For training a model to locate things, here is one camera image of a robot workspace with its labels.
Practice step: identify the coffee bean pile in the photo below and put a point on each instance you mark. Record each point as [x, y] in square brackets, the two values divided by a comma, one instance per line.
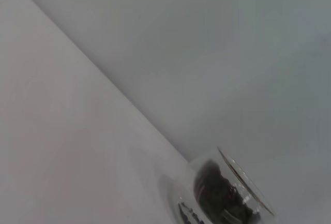
[214, 190]

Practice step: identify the clear double-walled glass cup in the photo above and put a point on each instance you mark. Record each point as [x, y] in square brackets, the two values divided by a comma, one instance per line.
[232, 180]

